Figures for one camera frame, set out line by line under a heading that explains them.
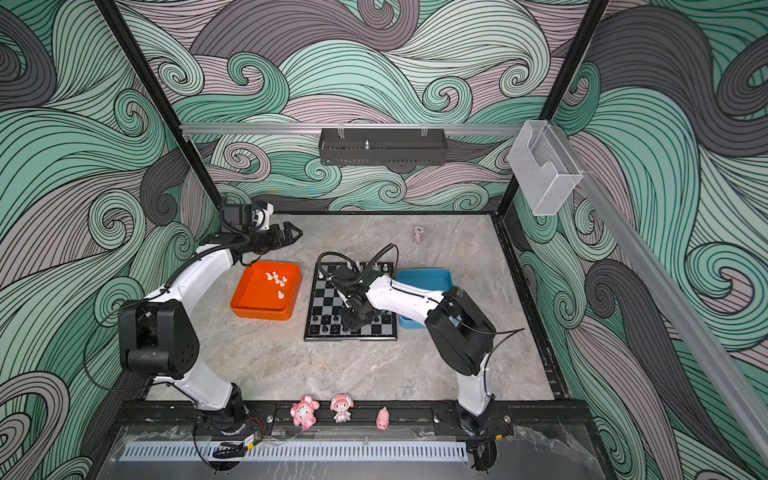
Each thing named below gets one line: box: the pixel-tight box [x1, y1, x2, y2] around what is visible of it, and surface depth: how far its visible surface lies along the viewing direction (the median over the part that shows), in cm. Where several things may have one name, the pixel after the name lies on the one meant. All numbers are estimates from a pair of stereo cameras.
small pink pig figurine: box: [376, 406, 390, 432], surface depth 74 cm
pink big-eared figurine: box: [290, 395, 320, 430], surface depth 73 cm
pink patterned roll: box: [412, 226, 426, 245], surface depth 109 cm
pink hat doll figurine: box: [330, 393, 355, 423], surface depth 74 cm
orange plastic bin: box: [230, 261, 303, 321], surface depth 98 cm
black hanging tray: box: [319, 127, 448, 173], surface depth 97 cm
